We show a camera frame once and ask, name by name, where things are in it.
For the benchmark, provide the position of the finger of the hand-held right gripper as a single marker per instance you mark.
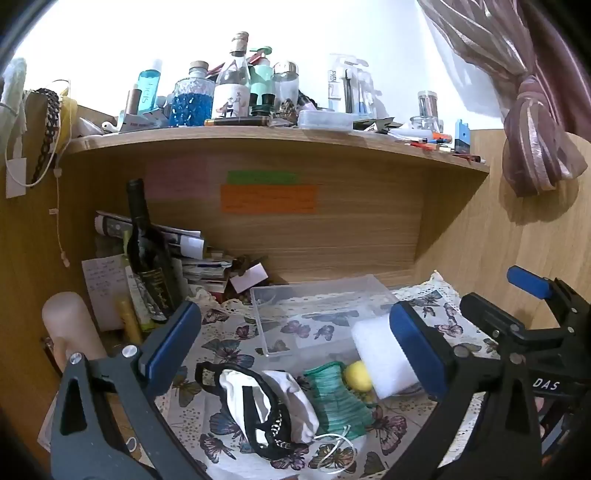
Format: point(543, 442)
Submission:
point(528, 281)
point(491, 318)

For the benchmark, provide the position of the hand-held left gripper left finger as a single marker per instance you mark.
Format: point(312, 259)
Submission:
point(171, 340)

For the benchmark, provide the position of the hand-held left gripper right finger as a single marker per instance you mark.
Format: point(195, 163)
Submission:
point(414, 355)

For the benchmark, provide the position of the white foam sponge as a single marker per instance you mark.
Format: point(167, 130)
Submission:
point(381, 360)

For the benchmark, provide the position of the yellow soft ball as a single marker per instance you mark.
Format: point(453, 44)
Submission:
point(358, 376)

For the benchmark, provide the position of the green striped cloth pouch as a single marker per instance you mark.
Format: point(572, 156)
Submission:
point(339, 401)

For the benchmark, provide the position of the clear plastic box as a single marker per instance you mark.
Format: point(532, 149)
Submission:
point(318, 297)

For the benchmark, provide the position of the white black-trimmed cloth bag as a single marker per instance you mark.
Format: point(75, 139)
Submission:
point(286, 406)

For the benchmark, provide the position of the yellow-green slim bottle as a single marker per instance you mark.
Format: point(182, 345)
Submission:
point(129, 321)

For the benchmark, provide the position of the dark wine bottle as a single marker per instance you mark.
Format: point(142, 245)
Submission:
point(150, 272)

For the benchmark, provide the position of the pile of small cards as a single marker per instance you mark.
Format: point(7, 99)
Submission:
point(212, 274)

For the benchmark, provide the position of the white handwritten paper sheet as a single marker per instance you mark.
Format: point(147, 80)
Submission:
point(104, 286)

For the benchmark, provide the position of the butterfly print tablecloth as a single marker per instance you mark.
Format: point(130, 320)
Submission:
point(258, 332)

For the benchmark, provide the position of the stack of papers and tubes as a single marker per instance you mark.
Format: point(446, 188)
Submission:
point(175, 237)

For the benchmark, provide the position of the beige cylinder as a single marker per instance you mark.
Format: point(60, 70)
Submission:
point(69, 323)

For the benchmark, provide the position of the blue plastic clip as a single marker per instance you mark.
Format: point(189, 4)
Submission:
point(462, 136)

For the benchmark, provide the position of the pink sticky note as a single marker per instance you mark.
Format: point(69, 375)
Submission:
point(178, 177)

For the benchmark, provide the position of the pile of pens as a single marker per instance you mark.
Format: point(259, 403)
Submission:
point(431, 141)

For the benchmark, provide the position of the orange sticky note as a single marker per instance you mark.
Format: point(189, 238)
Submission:
point(269, 199)

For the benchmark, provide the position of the green sticky note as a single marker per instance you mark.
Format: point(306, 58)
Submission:
point(261, 177)

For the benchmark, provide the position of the mauve curtain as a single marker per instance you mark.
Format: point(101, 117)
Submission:
point(531, 92)

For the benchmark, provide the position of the small glass jar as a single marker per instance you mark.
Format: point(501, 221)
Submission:
point(428, 106)

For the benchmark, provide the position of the wooden shelf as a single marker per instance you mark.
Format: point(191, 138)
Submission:
point(277, 147)

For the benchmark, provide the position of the glass bottle with blue beads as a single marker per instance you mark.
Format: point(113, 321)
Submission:
point(191, 104)

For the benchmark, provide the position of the yellow cloth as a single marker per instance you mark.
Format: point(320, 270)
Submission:
point(68, 115)

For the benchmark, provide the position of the black braided band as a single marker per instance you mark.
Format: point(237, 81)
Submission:
point(51, 120)

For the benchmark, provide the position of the blue liquid plastic bottle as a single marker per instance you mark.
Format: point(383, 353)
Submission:
point(148, 90)

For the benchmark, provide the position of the clear flat plastic case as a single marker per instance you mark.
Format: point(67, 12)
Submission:
point(325, 120)

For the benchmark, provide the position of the clear bottle with illustrated label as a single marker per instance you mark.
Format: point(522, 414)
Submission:
point(231, 87)

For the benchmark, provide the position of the blister pack of tools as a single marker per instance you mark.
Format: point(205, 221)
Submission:
point(351, 85)

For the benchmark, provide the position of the teal spray bottle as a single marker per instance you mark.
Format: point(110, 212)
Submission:
point(261, 81)

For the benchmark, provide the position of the clear jar with silver lid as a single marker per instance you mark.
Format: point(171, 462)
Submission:
point(285, 85)

